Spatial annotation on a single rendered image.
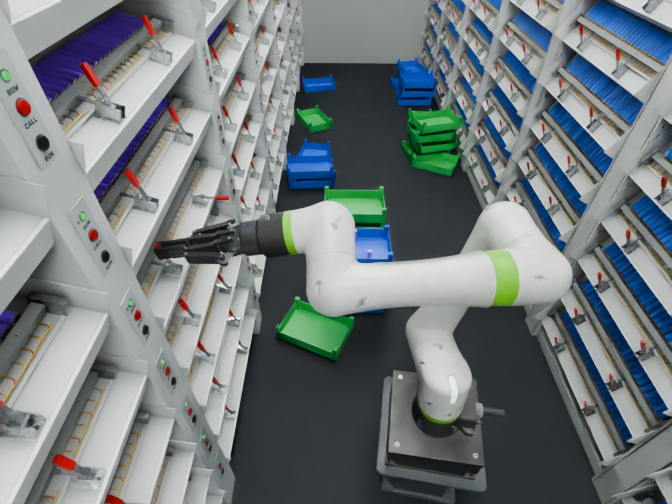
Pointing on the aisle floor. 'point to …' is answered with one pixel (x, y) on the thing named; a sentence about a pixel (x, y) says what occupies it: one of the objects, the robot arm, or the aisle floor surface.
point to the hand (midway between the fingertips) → (172, 249)
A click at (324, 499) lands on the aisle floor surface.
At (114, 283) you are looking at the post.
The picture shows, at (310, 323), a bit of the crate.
